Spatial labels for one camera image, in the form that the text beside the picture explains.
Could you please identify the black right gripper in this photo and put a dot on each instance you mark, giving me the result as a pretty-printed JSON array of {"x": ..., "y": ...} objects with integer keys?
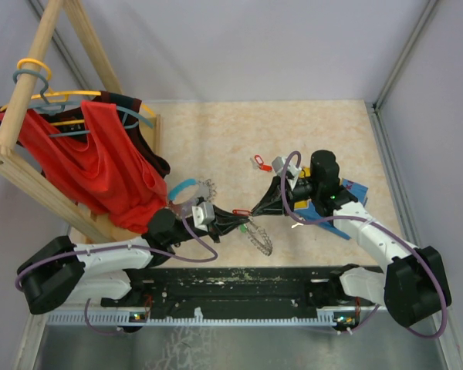
[{"x": 273, "y": 195}]

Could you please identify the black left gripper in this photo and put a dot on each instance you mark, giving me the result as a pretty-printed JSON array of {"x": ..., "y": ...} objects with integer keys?
[{"x": 224, "y": 223}]

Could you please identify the steel key ring disc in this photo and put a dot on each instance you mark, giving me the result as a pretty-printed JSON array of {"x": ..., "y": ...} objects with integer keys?
[{"x": 259, "y": 238}]

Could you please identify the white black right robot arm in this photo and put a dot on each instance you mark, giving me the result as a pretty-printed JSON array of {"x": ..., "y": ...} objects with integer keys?
[{"x": 411, "y": 284}]

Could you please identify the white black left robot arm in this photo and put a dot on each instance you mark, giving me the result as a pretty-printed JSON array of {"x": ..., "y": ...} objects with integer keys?
[{"x": 64, "y": 272}]

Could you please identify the loose silver key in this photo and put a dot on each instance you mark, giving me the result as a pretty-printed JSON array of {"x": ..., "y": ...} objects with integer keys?
[{"x": 296, "y": 224}]

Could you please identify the red key tag plain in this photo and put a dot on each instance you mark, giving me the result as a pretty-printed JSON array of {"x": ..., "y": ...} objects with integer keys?
[{"x": 265, "y": 168}]

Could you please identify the red key tag white label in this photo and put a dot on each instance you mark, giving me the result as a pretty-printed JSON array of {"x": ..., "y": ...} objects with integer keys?
[{"x": 259, "y": 160}]

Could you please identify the red shirt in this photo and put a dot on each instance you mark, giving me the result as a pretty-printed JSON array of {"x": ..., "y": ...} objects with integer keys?
[{"x": 106, "y": 172}]

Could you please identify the teal clothes hanger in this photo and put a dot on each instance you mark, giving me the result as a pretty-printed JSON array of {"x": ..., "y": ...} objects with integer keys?
[{"x": 69, "y": 121}]

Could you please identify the yellow clothes hanger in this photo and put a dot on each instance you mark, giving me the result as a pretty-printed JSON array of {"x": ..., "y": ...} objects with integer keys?
[{"x": 46, "y": 93}]

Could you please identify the wooden clothes rack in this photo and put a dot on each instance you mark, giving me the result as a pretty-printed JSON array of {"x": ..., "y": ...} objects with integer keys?
[{"x": 27, "y": 111}]

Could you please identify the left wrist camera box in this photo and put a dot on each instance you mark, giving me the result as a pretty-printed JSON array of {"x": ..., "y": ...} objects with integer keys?
[{"x": 203, "y": 214}]

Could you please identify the blue handled key ring disc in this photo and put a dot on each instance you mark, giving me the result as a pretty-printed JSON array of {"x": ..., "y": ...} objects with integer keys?
[{"x": 193, "y": 191}]

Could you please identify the aluminium frame rail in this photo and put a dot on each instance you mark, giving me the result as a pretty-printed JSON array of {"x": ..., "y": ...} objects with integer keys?
[{"x": 421, "y": 111}]

